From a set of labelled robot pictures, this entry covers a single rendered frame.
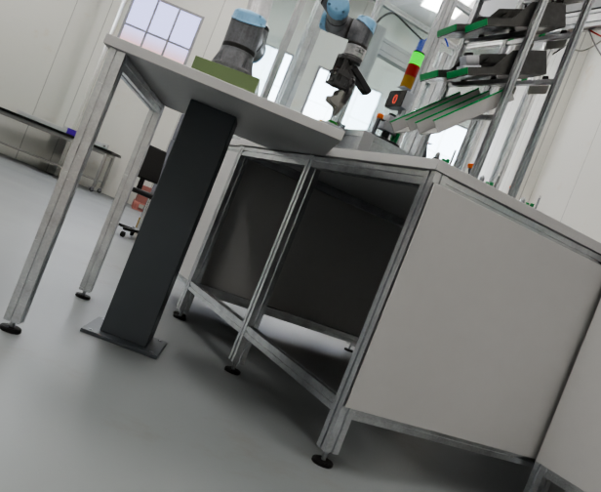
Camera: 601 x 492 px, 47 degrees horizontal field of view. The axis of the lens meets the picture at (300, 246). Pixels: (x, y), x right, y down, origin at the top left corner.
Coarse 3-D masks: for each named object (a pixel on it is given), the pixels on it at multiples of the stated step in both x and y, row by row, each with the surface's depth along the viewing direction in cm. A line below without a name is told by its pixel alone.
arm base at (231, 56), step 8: (224, 48) 227; (232, 48) 226; (240, 48) 226; (248, 48) 228; (216, 56) 228; (224, 56) 226; (232, 56) 225; (240, 56) 226; (248, 56) 228; (224, 64) 224; (232, 64) 224; (240, 64) 226; (248, 64) 228; (248, 72) 228
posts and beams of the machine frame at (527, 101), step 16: (448, 16) 349; (576, 16) 340; (592, 16) 330; (416, 96) 349; (528, 96) 357; (528, 112) 358; (512, 128) 359; (400, 144) 350; (512, 144) 358; (496, 176) 357
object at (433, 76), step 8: (480, 56) 225; (488, 56) 226; (496, 56) 226; (504, 56) 227; (456, 64) 237; (480, 64) 225; (432, 72) 225; (440, 72) 222; (424, 80) 231; (432, 80) 231; (440, 80) 232; (448, 80) 233; (456, 80) 235; (472, 80) 237
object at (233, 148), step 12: (228, 156) 322; (228, 168) 317; (216, 180) 326; (216, 192) 320; (216, 204) 315; (204, 216) 323; (204, 228) 317; (192, 240) 326; (192, 252) 320; (192, 264) 315; (180, 276) 328; (348, 348) 426
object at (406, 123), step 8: (456, 96) 238; (464, 96) 225; (472, 96) 225; (432, 104) 236; (440, 104) 223; (448, 104) 223; (416, 112) 234; (424, 112) 221; (432, 112) 222; (392, 120) 232; (400, 120) 233; (408, 120) 220; (416, 120) 221; (392, 128) 233; (400, 128) 233; (408, 128) 229; (416, 128) 221
